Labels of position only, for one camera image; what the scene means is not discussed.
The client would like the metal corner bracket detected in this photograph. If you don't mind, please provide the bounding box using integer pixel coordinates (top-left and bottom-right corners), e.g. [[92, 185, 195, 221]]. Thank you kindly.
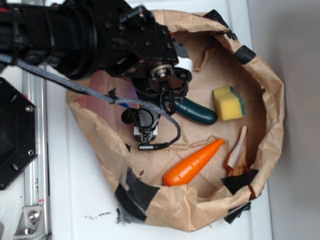
[[13, 205, 46, 240]]

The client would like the yellow sponge with green pad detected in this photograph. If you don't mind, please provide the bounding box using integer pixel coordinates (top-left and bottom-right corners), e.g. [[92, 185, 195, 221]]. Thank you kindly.
[[212, 85, 247, 121]]

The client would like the orange plastic carrot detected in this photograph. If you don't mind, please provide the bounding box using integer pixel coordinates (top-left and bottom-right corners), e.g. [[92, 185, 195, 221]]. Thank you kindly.
[[163, 139, 224, 187]]

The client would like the brown paper bag bin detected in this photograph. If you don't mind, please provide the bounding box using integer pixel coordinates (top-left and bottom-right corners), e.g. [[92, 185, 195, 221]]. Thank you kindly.
[[66, 10, 285, 232]]

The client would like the aluminium extrusion rail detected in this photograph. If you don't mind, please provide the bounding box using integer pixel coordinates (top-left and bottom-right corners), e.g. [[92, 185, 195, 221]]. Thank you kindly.
[[13, 71, 52, 240]]

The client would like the white tray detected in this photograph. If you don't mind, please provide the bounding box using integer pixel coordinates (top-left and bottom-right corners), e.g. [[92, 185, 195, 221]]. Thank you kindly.
[[44, 0, 273, 240]]

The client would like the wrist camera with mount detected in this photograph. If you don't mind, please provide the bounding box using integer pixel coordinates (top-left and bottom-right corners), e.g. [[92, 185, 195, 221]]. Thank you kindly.
[[121, 107, 160, 145]]

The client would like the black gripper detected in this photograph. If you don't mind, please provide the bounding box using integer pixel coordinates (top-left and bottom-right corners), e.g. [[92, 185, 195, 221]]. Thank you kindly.
[[109, 4, 192, 101]]

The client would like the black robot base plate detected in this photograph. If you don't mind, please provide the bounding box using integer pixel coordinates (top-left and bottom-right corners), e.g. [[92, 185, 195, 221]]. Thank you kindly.
[[0, 77, 37, 191]]

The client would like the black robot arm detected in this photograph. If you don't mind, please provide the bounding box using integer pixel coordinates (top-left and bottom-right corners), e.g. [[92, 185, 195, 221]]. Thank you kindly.
[[0, 0, 192, 99]]

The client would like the dark green toy cucumber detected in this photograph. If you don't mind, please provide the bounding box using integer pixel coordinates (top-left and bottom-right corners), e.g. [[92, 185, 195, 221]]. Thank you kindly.
[[174, 97, 218, 126]]

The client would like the grey braided cable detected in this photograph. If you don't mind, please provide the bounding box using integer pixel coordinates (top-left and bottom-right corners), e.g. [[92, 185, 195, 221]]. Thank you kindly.
[[0, 52, 182, 151]]

